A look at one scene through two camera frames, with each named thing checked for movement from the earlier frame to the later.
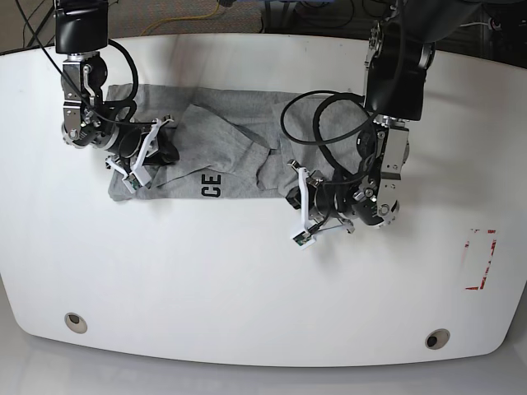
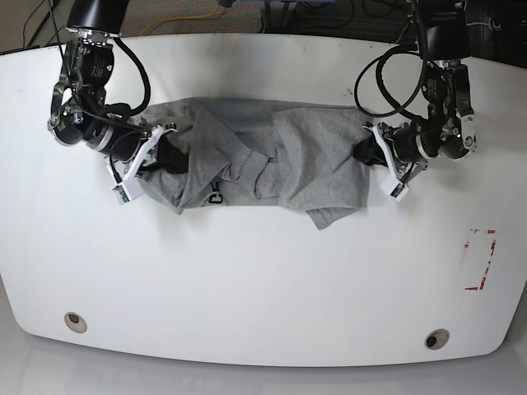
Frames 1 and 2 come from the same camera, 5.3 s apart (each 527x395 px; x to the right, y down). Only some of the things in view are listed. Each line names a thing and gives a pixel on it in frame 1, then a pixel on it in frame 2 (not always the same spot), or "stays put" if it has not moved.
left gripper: (127, 142) stays put
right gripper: (351, 190) to (436, 136)
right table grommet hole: (437, 339) stays put
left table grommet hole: (76, 322) stays put
